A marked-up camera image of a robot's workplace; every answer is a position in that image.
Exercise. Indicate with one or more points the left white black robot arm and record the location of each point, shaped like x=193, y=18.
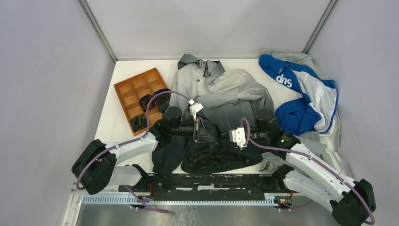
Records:
x=99, y=165

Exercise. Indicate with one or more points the blue white jacket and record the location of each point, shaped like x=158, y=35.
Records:
x=314, y=107

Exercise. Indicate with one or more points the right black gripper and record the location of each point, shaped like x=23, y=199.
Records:
x=228, y=133

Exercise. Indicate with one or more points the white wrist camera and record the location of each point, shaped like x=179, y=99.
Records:
x=238, y=136
x=194, y=108

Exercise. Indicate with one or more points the grey black zip jacket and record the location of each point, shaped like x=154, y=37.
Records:
x=226, y=96

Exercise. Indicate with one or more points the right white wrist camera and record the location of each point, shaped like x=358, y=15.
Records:
x=238, y=136

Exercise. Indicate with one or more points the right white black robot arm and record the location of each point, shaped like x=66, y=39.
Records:
x=351, y=202

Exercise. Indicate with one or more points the orange compartment tray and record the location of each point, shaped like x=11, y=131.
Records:
x=131, y=90

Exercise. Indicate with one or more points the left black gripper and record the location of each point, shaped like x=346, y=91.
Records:
x=200, y=133

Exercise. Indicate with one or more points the white slotted cable duct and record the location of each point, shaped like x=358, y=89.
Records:
x=129, y=199

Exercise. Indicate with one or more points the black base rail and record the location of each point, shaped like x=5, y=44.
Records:
x=212, y=187

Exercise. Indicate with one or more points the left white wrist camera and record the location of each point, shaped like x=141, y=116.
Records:
x=194, y=108

